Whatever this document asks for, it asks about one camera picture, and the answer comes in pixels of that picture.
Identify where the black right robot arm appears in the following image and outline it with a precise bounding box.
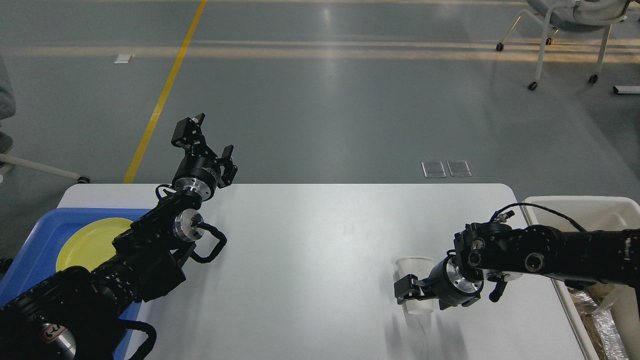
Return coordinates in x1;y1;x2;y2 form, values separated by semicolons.
394;203;640;310

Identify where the white object far right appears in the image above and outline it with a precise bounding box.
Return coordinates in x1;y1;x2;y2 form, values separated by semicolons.
612;85;640;95

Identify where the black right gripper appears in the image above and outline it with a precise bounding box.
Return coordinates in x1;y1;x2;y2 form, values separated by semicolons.
393;256;484;310

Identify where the yellow plate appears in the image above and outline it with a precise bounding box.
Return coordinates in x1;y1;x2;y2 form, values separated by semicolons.
55;218;133;272

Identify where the floor outlet plate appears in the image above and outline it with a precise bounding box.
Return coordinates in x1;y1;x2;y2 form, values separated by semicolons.
112;54;135;65
446;161;473;178
421;161;447;179

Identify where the clear plastic cup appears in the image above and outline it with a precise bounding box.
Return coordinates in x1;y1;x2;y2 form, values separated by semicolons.
395;257;437;316

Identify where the floor outlet plate left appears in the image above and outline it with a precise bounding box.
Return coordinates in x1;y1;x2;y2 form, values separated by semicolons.
112;54;135;65

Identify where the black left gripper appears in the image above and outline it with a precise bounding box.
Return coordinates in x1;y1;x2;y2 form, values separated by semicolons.
171;113;238;202

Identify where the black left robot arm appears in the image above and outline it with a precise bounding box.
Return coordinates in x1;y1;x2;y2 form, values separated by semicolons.
1;113;238;360

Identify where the floor outlet plate right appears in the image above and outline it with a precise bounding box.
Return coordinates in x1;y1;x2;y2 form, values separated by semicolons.
446;161;473;178

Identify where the grey office chair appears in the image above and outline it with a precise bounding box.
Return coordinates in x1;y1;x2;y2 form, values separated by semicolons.
495;0;631;91

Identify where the white chair base left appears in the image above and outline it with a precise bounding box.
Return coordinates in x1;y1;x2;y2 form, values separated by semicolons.
0;59;90;184

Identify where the blue plastic tray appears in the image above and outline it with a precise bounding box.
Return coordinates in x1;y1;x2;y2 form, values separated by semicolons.
1;208;159;360

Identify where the white plastic bin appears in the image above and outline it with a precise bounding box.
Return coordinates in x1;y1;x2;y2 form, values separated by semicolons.
522;195;640;360

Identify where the foil item in bin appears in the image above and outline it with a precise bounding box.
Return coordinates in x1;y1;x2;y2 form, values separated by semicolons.
571;288;630;360

